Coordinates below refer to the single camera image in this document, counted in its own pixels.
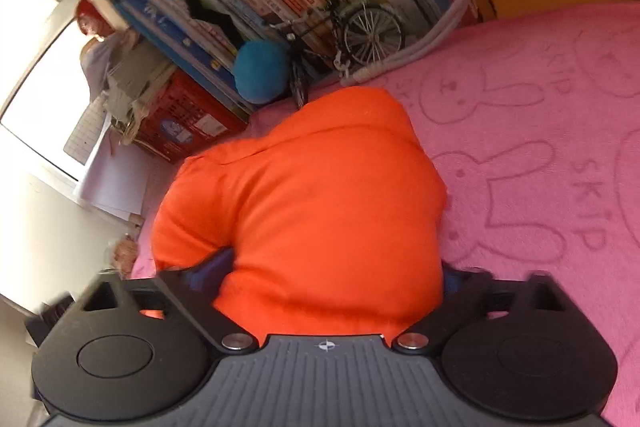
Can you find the blue round plush ball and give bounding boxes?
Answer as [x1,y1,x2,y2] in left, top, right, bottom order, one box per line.
[235,39,291,104]

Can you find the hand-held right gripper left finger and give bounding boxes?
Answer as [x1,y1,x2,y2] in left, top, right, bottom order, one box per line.
[75,248,261,353]

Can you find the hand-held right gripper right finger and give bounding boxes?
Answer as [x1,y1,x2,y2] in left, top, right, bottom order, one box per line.
[391,264,576,353]

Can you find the black miniature bicycle model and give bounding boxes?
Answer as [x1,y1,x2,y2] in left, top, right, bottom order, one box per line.
[270,0,406,108]

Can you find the white paper sheets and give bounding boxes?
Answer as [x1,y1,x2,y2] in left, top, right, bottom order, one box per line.
[72,97,151,220]

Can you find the brown fuzzy object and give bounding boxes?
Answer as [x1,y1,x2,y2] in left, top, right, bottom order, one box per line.
[114,234,141,278]

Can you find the stack of paper workbooks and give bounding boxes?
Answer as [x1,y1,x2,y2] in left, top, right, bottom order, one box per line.
[80,29,176,142]

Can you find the pink rabbit-print blanket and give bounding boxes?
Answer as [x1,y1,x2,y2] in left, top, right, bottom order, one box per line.
[130,2,640,427]

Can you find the orange puffer jacket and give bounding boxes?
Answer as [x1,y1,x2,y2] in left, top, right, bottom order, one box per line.
[140,87,448,338]

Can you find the red plastic crate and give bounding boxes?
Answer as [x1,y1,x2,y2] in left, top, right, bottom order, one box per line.
[132,72,248,162]

